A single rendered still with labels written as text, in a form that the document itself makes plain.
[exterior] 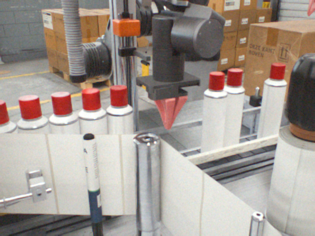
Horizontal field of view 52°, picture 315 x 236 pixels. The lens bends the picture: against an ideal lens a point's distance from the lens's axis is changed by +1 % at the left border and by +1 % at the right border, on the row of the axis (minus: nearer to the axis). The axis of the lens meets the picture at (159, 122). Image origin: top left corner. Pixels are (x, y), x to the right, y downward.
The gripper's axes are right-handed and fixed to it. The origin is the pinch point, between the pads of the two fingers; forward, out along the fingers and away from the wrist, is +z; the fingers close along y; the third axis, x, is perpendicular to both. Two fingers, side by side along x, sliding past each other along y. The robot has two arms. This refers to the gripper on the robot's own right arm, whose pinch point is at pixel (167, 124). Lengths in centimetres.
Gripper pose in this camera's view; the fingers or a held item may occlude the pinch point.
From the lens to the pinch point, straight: 61.4
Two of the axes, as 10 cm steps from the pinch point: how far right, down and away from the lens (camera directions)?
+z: 0.0, 9.2, 3.9
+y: 8.9, -1.8, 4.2
